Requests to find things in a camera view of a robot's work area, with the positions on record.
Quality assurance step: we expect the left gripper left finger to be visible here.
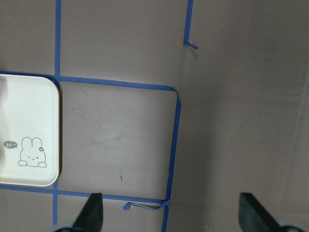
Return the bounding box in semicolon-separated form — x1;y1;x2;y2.
72;193;103;232

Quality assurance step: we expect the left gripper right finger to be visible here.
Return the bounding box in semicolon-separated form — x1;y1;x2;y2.
239;192;281;232

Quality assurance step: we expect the beige serving tray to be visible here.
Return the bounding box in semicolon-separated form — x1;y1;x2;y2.
0;74;60;187

